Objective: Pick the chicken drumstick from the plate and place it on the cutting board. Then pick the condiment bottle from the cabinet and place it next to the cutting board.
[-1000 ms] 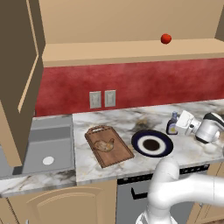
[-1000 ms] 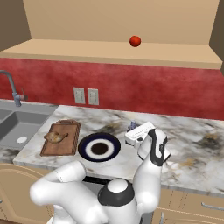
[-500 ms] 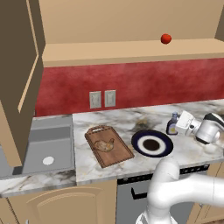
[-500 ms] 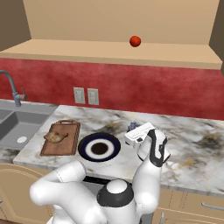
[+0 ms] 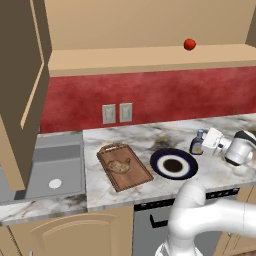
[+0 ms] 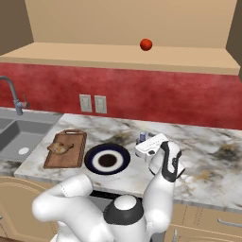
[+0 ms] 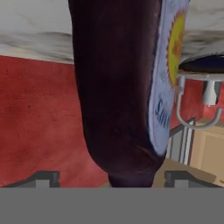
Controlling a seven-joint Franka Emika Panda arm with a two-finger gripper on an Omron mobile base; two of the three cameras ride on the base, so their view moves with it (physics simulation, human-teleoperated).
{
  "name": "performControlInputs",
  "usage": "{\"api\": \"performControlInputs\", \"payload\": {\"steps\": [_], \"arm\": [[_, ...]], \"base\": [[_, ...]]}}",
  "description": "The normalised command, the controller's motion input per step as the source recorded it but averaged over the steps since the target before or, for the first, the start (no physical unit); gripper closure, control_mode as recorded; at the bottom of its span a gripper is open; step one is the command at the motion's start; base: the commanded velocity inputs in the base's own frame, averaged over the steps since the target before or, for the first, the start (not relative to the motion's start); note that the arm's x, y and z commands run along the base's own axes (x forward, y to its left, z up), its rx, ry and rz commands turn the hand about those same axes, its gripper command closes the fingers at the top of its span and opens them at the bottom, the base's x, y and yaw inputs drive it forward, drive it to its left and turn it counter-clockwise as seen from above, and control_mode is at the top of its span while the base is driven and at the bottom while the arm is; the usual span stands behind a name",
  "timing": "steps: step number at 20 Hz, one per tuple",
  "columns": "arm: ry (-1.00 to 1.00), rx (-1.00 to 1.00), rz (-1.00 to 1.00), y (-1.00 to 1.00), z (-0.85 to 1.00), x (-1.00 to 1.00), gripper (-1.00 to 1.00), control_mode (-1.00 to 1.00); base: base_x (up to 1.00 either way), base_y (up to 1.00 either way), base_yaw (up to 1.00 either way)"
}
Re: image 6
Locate beige base cupboard door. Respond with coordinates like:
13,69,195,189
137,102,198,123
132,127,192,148
0,176,60,242

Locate grey sink basin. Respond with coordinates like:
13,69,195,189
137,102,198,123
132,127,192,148
0,117,64,163

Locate open beige wall cabinet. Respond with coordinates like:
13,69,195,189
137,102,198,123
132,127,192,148
0,0,242,77

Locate silver drawer handle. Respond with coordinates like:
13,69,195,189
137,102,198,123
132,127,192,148
216,217,242,229

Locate red round fruit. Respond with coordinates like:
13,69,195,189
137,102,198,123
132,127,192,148
139,38,154,52

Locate small blue-grey condiment bottle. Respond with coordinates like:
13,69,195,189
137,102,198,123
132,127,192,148
139,130,148,144

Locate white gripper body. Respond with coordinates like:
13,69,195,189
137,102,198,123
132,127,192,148
134,132,170,158

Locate grey curved tap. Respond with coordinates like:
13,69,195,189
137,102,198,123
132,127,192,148
0,75,31,116

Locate brown chicken drumstick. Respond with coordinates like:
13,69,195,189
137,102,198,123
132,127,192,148
46,141,76,156

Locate dark blue and white plate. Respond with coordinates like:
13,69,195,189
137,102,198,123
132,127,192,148
83,143,131,176

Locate brown wooden cutting board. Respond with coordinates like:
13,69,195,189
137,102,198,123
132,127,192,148
43,128,88,170

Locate beige drawer front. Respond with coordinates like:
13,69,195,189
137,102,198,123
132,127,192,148
164,202,242,242

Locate grey wall socket plate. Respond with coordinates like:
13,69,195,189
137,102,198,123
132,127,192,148
94,95,108,114
78,94,94,113

